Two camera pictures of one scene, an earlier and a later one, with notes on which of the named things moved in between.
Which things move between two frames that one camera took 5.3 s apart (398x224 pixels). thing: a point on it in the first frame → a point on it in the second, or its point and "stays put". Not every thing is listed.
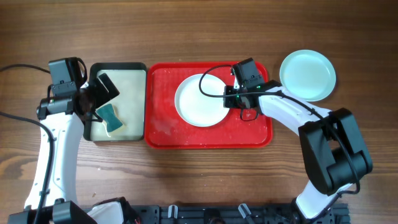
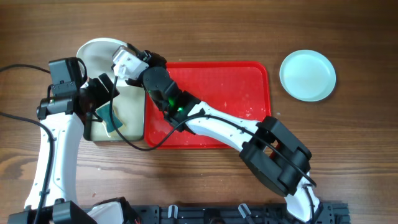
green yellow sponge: [109, 117] stays put
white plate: [197, 109] → [97, 55]
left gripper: [97, 88] stays put
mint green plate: [308, 74] stays put
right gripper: [228, 102] → [149, 58]
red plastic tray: [165, 129] stays put
